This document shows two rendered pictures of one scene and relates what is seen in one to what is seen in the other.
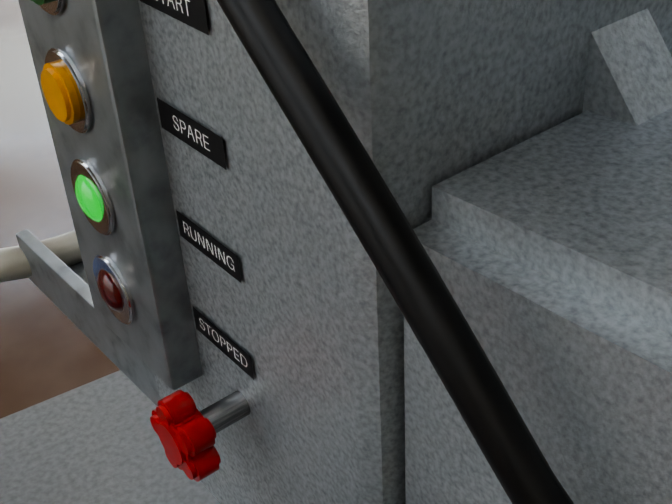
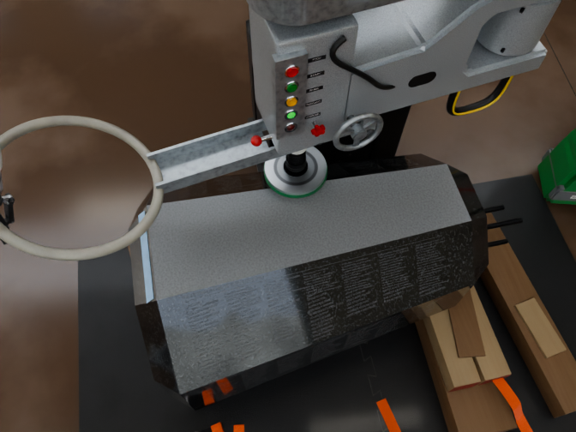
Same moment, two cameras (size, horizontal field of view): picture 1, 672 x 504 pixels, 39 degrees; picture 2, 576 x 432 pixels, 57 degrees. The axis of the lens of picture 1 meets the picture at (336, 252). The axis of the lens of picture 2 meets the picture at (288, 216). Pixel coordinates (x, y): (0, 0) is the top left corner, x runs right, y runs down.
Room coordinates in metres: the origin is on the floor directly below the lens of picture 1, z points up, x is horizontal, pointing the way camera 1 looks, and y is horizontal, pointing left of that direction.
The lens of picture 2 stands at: (0.12, 0.93, 2.39)
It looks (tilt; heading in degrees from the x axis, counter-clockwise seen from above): 61 degrees down; 286
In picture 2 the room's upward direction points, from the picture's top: 1 degrees clockwise
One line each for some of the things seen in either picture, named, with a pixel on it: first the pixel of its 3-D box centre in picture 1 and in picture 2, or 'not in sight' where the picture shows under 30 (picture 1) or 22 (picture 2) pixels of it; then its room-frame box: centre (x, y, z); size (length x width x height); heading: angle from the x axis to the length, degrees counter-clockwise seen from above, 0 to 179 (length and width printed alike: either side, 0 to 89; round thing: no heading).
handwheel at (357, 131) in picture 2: not in sight; (353, 123); (0.21, -0.02, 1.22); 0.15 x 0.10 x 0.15; 37
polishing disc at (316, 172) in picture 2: not in sight; (295, 167); (0.38, -0.04, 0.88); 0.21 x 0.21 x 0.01
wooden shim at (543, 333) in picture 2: not in sight; (539, 327); (-0.75, -0.04, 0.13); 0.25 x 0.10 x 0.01; 128
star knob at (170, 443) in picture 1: (210, 418); (315, 127); (0.30, 0.06, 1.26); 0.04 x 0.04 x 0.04; 37
